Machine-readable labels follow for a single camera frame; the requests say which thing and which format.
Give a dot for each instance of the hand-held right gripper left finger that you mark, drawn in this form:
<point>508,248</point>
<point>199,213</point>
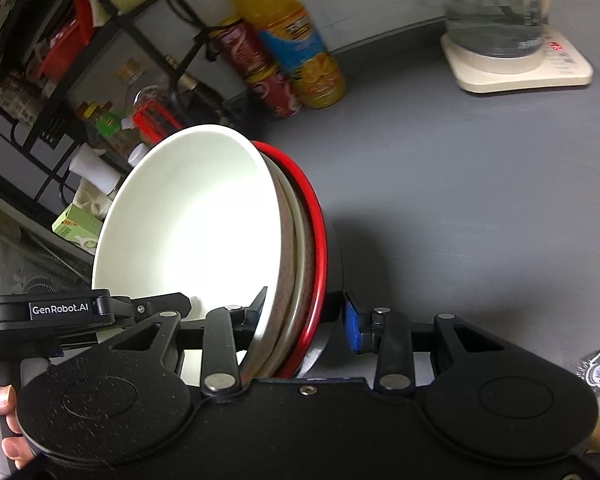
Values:
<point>240,322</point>

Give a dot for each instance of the cream kettle base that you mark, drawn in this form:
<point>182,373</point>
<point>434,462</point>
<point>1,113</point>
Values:
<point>530,79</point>

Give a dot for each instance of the beige plate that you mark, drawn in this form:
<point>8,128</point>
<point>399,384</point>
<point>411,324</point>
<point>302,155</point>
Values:
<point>300,270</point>

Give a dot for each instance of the dark glass bottle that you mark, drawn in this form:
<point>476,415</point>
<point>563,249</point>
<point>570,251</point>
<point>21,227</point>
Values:
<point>200,92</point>

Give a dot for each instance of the red snack packets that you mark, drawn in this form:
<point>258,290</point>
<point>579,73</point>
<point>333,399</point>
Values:
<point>67,40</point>

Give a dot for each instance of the red soda can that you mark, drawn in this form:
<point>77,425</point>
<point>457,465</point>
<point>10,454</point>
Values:
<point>275,92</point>
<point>240,45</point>

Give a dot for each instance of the orange juice bottle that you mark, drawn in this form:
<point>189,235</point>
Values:
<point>290,35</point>

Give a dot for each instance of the glass electric kettle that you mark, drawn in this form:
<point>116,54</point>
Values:
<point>490,15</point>

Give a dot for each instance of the green label seasoning bottle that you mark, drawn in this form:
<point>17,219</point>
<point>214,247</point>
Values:
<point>111,127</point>

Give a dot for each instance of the black metal rack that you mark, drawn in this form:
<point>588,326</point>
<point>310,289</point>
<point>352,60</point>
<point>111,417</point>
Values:
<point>52,130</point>

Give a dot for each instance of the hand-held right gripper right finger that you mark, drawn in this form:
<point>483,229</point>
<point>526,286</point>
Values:
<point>354,325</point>

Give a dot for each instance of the red rimmed plate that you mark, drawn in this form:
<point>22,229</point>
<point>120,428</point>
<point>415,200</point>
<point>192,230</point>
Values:
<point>319,240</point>

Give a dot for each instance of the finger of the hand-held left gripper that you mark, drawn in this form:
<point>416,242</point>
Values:
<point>165,304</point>

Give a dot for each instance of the green carton box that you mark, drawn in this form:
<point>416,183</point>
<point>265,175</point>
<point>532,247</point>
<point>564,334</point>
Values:
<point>75,225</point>

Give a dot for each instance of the pale green ceramic bowl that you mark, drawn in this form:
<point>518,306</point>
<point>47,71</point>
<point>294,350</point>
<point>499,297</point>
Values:
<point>190,220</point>

